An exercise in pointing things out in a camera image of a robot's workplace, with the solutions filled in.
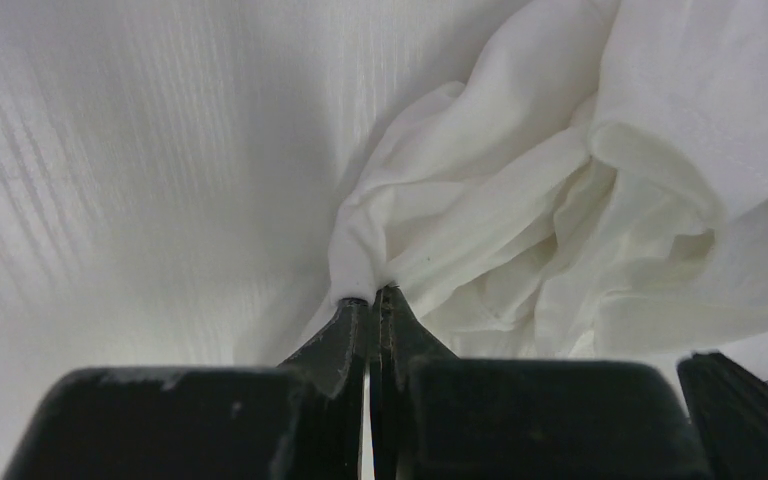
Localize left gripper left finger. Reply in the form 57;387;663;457
281;299;368;479

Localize white t shirt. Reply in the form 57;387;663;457
310;1;768;358

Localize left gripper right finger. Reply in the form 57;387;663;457
370;285;457;480

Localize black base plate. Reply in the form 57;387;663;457
677;352;768;479

